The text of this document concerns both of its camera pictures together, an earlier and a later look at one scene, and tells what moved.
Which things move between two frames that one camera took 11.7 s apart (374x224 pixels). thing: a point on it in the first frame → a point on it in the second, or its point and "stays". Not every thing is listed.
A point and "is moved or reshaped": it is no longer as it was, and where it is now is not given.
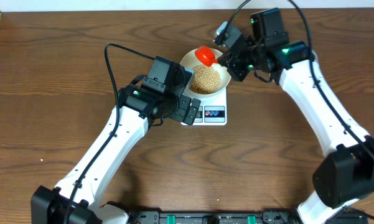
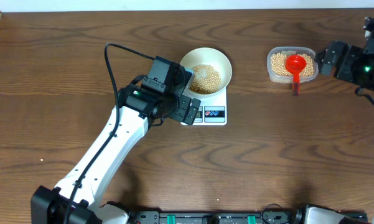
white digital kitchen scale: (212, 111) stays
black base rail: (156, 217) stays
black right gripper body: (247, 60) → (354, 67)
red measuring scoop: (206, 55) is moved or reshaped
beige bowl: (190, 60) stays
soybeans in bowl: (206, 79) stays
